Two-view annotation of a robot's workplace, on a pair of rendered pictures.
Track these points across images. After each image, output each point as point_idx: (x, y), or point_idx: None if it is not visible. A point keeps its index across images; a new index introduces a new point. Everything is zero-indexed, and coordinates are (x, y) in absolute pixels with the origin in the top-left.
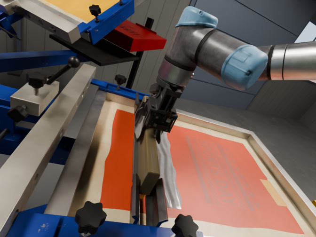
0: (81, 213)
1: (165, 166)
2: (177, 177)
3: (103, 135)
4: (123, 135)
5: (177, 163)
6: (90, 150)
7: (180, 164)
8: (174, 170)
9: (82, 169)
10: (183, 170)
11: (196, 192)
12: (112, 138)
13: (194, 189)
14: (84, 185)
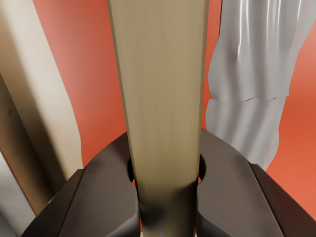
0: None
1: (247, 147)
2: (276, 162)
3: (31, 73)
4: (95, 43)
5: (298, 115)
6: (34, 144)
7: (312, 115)
8: (275, 146)
9: (52, 190)
10: (310, 137)
11: (311, 188)
12: (64, 75)
13: (311, 182)
14: None
